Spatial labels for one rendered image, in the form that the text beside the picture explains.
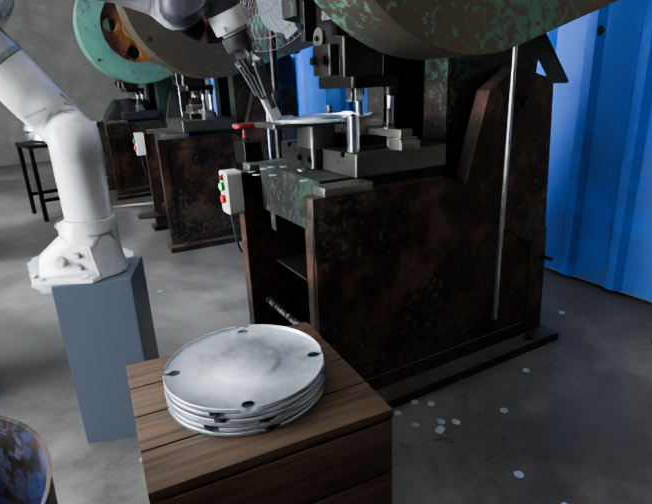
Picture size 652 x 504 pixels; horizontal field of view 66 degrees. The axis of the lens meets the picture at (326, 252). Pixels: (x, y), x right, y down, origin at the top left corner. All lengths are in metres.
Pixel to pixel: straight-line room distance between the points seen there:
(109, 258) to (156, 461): 0.62
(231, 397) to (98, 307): 0.57
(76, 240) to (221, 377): 0.57
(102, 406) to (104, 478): 0.18
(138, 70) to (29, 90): 3.16
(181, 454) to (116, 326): 0.57
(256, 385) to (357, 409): 0.18
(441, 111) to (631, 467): 1.01
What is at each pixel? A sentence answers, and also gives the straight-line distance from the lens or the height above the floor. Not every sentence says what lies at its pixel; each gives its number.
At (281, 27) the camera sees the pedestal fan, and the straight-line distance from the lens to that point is 2.26.
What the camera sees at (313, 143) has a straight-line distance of 1.41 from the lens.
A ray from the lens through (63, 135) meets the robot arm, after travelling 1.21.
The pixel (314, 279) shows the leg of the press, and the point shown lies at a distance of 1.25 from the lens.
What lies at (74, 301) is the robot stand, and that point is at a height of 0.41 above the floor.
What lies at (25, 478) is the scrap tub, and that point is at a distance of 0.84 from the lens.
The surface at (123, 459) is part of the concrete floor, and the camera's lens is 1.46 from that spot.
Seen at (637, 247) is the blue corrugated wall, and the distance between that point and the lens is 2.30.
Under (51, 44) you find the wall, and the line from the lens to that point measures 7.92.
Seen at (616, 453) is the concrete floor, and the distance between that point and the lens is 1.48.
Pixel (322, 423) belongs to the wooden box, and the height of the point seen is 0.35.
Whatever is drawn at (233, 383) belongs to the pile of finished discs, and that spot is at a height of 0.40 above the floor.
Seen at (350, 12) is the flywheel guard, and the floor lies 1.01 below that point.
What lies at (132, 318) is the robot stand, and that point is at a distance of 1.34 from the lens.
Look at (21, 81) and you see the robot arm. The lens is 1.28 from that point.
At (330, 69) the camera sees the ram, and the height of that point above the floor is 0.91.
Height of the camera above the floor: 0.88
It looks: 19 degrees down
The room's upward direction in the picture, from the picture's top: 2 degrees counter-clockwise
